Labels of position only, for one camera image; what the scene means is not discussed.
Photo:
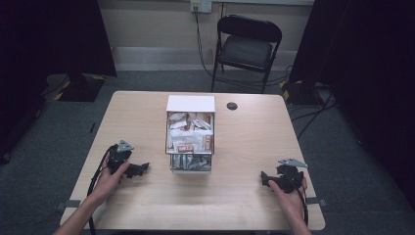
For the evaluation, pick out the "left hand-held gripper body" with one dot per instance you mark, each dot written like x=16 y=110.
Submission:
x=117 y=156

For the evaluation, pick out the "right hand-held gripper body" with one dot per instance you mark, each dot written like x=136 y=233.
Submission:
x=289 y=178

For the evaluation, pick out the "person's right hand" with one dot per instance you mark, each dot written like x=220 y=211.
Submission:
x=288 y=202

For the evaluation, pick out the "person's left hand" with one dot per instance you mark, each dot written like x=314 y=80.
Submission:
x=109 y=182

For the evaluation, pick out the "clear drawer with silver packets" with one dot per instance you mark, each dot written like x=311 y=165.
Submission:
x=191 y=162

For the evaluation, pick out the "pile of silver packets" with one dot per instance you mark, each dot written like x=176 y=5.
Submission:
x=191 y=162

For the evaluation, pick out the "clear drawer with brown-white packets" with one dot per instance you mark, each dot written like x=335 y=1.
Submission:
x=190 y=133

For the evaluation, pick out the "pile of brown-white snack packets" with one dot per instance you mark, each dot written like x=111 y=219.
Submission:
x=189 y=130

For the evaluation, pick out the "clear box of packets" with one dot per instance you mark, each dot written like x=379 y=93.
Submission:
x=191 y=103

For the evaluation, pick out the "black stand base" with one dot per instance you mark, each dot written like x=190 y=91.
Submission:
x=76 y=87
x=301 y=91

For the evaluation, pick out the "black folding chair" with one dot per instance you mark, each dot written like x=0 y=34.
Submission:
x=246 y=49

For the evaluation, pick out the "white wall socket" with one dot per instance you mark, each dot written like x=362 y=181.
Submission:
x=201 y=6

